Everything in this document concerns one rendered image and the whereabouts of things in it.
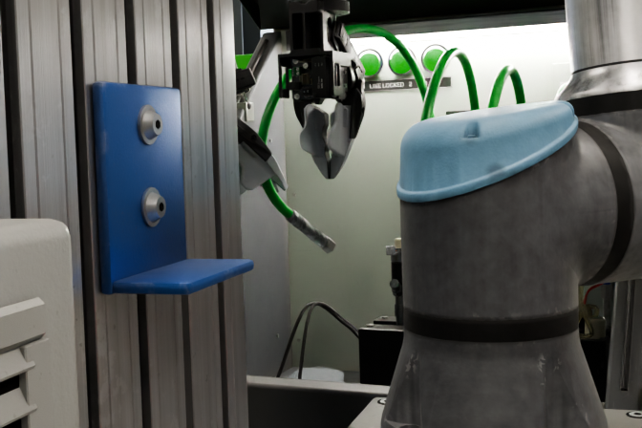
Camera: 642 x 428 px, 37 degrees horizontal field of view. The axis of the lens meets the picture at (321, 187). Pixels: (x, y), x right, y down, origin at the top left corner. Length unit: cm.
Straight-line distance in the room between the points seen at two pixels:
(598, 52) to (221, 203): 31
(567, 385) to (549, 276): 7
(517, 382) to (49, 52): 35
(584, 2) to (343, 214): 105
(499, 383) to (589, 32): 26
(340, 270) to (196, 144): 124
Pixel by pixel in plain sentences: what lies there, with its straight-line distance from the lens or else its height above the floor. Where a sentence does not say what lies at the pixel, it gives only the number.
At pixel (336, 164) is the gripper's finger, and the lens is 116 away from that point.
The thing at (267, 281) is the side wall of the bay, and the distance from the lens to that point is 168.
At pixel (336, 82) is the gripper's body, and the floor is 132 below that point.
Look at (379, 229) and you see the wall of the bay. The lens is 168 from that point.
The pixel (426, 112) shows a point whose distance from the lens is 123.
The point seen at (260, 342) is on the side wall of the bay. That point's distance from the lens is 167.
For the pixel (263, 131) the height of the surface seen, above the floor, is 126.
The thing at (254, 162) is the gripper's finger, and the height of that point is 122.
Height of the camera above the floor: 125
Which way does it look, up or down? 3 degrees down
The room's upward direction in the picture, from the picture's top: 2 degrees counter-clockwise
